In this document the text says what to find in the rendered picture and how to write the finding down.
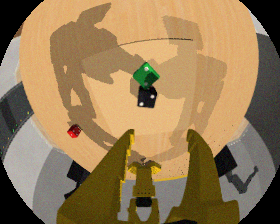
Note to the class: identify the green die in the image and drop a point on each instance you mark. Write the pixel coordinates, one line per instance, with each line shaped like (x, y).
(145, 75)

